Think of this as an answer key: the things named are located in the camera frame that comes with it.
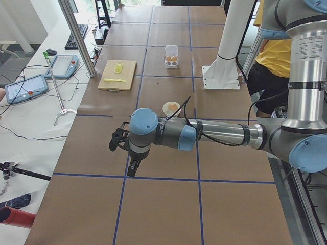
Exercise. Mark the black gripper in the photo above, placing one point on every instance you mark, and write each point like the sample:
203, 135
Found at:
136, 157

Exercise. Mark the brown egg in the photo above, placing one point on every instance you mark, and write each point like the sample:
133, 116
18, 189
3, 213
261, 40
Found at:
172, 107

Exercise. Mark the clear plastic egg box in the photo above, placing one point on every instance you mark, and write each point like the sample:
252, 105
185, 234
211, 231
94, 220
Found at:
171, 56

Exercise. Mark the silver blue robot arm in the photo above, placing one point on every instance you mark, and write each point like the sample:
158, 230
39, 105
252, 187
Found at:
300, 139

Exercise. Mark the black power box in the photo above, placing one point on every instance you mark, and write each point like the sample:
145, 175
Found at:
100, 35

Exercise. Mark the white bowl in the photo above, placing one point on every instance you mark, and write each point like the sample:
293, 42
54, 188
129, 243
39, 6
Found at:
165, 109

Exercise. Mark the yellow plastic knife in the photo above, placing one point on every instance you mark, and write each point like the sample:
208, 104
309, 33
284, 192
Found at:
114, 80

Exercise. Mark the wooden cutting board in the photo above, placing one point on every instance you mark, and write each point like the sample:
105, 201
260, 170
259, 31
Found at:
127, 74

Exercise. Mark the yellow lemon slices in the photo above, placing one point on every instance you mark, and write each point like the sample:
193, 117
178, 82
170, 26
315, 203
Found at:
118, 68

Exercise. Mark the far blue teach pendant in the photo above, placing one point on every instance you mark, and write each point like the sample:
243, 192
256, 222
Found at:
63, 66

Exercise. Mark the blue teach pendant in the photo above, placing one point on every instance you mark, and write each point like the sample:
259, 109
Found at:
63, 66
26, 89

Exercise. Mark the black tripod clamp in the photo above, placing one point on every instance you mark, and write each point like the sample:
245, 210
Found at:
9, 168

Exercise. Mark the near blue teach pendant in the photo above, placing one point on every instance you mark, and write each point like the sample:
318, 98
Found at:
26, 89

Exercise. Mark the red cylinder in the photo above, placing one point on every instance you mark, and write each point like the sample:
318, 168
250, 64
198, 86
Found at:
15, 217

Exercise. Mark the black computer mouse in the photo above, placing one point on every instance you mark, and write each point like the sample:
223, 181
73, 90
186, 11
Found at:
51, 52

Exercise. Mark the person in yellow shirt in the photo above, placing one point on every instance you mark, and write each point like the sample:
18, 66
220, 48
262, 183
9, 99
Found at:
270, 74

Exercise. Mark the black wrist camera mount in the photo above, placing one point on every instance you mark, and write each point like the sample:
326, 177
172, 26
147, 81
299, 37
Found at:
120, 138

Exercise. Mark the grabber stick green handle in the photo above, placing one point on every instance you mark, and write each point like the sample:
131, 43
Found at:
63, 110

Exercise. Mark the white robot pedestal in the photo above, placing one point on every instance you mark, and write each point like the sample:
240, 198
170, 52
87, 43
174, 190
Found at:
223, 73

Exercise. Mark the aluminium frame post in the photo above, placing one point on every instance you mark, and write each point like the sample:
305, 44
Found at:
73, 26

